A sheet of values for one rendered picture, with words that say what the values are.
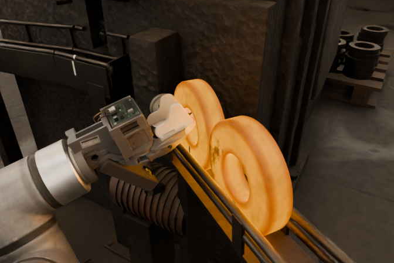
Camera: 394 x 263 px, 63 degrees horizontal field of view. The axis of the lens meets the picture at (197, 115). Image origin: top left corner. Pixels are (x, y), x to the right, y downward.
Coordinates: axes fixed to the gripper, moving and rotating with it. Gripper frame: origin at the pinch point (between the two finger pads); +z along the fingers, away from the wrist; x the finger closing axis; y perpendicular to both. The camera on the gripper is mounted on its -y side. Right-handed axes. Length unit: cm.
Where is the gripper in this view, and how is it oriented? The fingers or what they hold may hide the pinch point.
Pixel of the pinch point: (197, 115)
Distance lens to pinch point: 55.0
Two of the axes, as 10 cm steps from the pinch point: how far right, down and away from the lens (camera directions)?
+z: 8.7, -4.5, 2.2
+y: -2.5, -7.7, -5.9
